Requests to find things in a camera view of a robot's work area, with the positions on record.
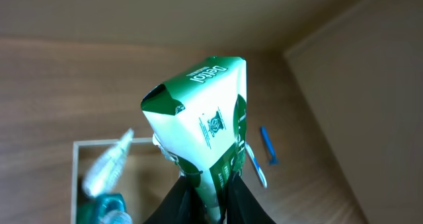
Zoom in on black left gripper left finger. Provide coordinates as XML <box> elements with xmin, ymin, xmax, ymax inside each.
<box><xmin>143</xmin><ymin>176</ymin><xmax>208</xmax><ymax>224</ymax></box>

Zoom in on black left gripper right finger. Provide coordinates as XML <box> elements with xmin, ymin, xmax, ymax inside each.
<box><xmin>227</xmin><ymin>173</ymin><xmax>276</xmax><ymax>224</ymax></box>

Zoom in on white square box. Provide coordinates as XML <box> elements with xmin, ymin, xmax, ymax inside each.
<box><xmin>70</xmin><ymin>137</ymin><xmax>179</xmax><ymax>224</ymax></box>

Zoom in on blue Listerine mouthwash bottle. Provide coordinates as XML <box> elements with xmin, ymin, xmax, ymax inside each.
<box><xmin>76</xmin><ymin>193</ymin><xmax>133</xmax><ymax>224</ymax></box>

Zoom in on white patterned cream tube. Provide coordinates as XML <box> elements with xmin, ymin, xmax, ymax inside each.
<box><xmin>82</xmin><ymin>128</ymin><xmax>134</xmax><ymax>198</ymax></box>

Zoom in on green Dettol soap pack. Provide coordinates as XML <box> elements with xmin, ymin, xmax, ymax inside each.
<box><xmin>141</xmin><ymin>56</ymin><xmax>247</xmax><ymax>223</ymax></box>

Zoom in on blue white toothbrush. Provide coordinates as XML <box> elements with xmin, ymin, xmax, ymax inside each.
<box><xmin>245</xmin><ymin>143</ymin><xmax>268</xmax><ymax>188</ymax></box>

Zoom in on blue disposable razor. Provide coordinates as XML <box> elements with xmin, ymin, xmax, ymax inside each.
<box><xmin>260</xmin><ymin>126</ymin><xmax>278</xmax><ymax>165</ymax></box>

